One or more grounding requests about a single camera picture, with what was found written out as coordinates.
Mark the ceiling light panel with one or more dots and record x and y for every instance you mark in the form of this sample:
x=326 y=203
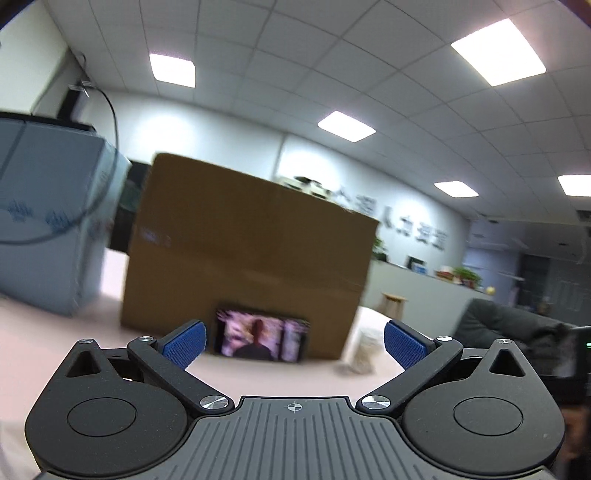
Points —
x=456 y=189
x=576 y=184
x=346 y=126
x=173 y=69
x=498 y=50

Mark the light blue printed carton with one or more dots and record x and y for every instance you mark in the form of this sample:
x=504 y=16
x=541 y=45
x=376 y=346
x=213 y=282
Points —
x=41 y=207

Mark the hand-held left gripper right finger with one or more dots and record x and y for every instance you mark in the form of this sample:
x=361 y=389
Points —
x=406 y=346

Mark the potted plant with red flowers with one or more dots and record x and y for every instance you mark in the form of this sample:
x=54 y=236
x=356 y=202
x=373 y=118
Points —
x=466 y=277

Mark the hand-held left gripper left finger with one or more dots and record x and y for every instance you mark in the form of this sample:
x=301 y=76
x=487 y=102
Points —
x=184 y=344

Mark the white reception counter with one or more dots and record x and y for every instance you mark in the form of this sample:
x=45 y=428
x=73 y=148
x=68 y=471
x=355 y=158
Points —
x=438 y=295

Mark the black power adapter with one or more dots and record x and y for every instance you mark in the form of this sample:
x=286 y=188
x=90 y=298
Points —
x=69 y=106

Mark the large brown cardboard box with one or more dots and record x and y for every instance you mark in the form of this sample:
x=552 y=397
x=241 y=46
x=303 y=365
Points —
x=249 y=240

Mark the large potted plant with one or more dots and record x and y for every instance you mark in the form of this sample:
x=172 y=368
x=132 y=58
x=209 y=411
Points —
x=379 y=249

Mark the black computer monitor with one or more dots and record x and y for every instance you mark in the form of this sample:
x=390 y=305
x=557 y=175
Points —
x=416 y=264

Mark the silver wall lettering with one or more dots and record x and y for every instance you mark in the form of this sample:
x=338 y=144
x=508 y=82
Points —
x=415 y=235

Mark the clear cotton swab jar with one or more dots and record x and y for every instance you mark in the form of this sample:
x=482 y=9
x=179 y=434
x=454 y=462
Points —
x=367 y=350

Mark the black smartphone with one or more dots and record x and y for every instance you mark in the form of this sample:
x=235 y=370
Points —
x=258 y=334

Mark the wooden stool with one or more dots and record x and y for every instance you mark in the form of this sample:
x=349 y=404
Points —
x=392 y=304

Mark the black flat device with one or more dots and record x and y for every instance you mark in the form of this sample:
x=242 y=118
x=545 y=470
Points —
x=46 y=121

